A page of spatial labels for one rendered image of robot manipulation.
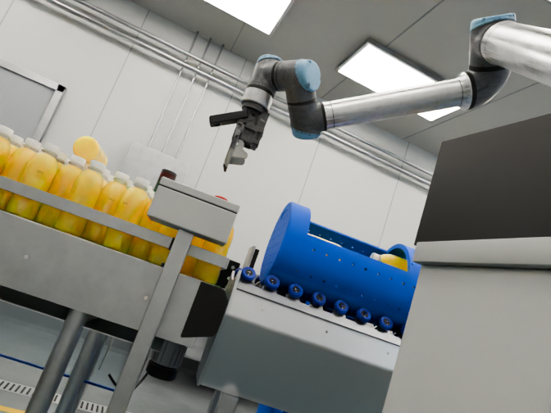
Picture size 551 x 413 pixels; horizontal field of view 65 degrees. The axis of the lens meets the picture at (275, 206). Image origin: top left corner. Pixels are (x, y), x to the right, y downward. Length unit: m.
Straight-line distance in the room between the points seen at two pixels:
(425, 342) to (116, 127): 4.31
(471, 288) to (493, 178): 0.20
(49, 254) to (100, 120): 3.70
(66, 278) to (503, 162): 0.99
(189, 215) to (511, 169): 0.68
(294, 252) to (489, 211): 0.64
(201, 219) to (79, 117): 3.87
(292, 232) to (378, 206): 4.25
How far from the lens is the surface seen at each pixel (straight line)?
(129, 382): 1.11
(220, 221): 1.06
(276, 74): 1.34
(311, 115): 1.34
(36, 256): 1.22
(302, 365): 1.34
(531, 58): 1.16
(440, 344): 0.76
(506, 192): 0.80
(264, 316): 1.28
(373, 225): 5.44
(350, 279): 1.34
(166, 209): 1.06
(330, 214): 5.17
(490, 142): 0.88
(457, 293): 0.76
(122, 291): 1.17
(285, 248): 1.28
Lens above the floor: 0.90
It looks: 12 degrees up
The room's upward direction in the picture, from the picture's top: 19 degrees clockwise
